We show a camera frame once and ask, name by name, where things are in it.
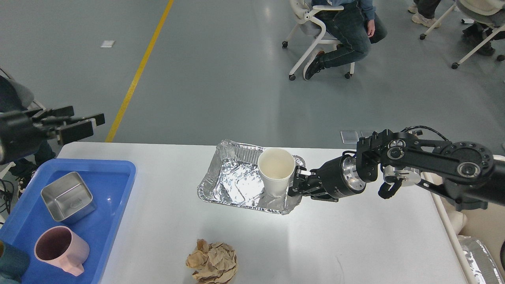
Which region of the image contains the beige plastic bin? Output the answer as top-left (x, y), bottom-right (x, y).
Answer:
top-left (432, 194), bottom-right (505, 276)

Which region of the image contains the white chair right background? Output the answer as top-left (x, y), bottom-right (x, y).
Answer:
top-left (419, 0), bottom-right (505, 69)

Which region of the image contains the floor outlet cover right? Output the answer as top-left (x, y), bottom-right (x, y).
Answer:
top-left (360, 130), bottom-right (375, 138)

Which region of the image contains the person in beige sweater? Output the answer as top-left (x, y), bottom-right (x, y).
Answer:
top-left (303, 0), bottom-right (388, 80)

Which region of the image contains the grey chair at left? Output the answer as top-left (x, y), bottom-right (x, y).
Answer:
top-left (0, 68), bottom-right (46, 110)

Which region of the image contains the blue plastic tray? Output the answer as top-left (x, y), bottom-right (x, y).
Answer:
top-left (0, 159), bottom-right (136, 284)

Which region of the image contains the white cup in bin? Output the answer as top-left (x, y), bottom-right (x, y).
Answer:
top-left (447, 210), bottom-right (468, 235)

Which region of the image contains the cream paper cup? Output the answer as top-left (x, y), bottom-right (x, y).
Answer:
top-left (257, 148), bottom-right (296, 198)

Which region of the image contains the pink plastic mug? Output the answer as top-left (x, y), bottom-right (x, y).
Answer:
top-left (33, 225), bottom-right (90, 277)

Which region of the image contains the seated person right background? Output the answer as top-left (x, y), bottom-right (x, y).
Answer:
top-left (408, 0), bottom-right (441, 28)

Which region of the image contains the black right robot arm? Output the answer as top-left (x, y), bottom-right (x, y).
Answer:
top-left (287, 125), bottom-right (505, 211)

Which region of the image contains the white office chair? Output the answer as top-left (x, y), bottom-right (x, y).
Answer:
top-left (282, 0), bottom-right (344, 81)

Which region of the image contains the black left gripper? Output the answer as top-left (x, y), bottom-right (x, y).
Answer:
top-left (0, 106), bottom-right (106, 164)

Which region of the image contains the floor outlet cover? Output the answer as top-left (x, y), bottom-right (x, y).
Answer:
top-left (360, 130), bottom-right (375, 138)
top-left (340, 131), bottom-right (360, 144)

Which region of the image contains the brown paper ball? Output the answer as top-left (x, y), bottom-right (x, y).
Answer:
top-left (185, 239), bottom-right (238, 284)

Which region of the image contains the stainless steel rectangular tin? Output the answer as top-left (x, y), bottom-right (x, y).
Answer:
top-left (40, 172), bottom-right (97, 225)

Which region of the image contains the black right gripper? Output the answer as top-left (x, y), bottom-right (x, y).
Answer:
top-left (288, 155), bottom-right (366, 202)

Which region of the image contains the floor outlet cover left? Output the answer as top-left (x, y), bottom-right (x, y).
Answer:
top-left (340, 131), bottom-right (360, 144)

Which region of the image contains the aluminium foil tray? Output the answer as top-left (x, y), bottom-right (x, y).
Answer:
top-left (197, 140), bottom-right (302, 215)

